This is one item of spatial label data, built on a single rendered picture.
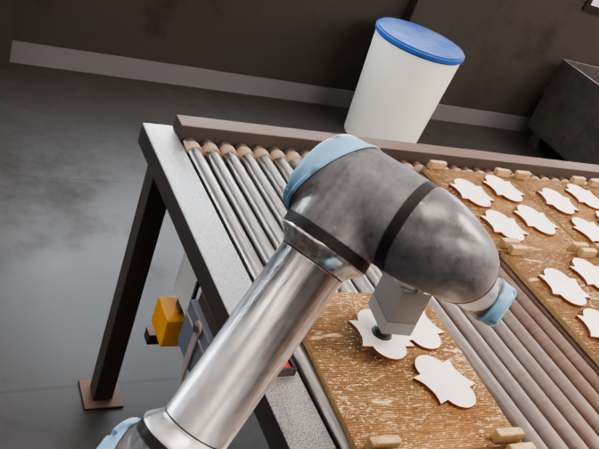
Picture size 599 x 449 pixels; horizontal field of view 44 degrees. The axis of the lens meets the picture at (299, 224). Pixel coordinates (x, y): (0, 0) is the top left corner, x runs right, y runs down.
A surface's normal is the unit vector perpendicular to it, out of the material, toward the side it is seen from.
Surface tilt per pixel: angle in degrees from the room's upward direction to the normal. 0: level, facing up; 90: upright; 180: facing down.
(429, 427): 0
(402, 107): 94
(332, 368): 0
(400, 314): 90
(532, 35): 90
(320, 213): 55
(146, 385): 0
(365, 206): 69
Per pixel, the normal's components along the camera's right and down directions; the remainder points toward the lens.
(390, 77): -0.51, 0.36
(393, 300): -0.91, -0.14
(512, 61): 0.39, 0.60
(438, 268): 0.05, 0.54
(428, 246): -0.04, 0.14
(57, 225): 0.32, -0.80
